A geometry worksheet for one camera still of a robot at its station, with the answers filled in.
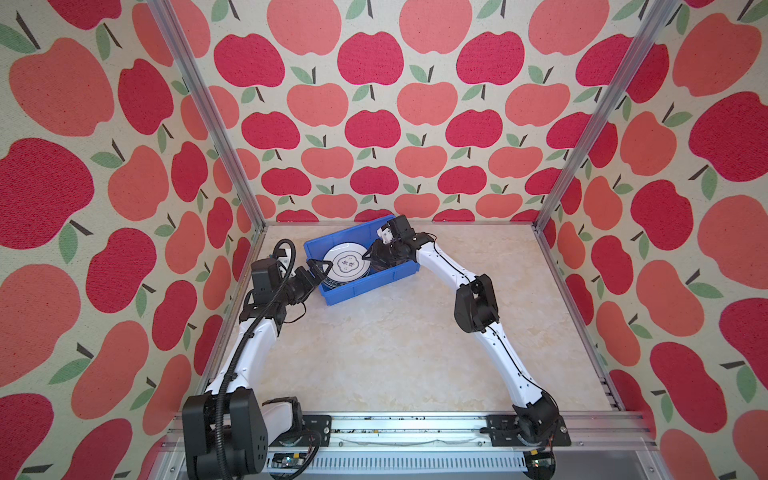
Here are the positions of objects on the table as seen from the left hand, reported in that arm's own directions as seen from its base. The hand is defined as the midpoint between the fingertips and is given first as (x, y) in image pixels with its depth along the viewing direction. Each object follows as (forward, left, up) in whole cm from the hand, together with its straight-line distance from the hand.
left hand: (329, 272), depth 82 cm
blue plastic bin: (+28, -9, -15) cm, 33 cm away
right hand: (+16, -10, -13) cm, 23 cm away
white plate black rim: (+16, -3, -16) cm, 23 cm away
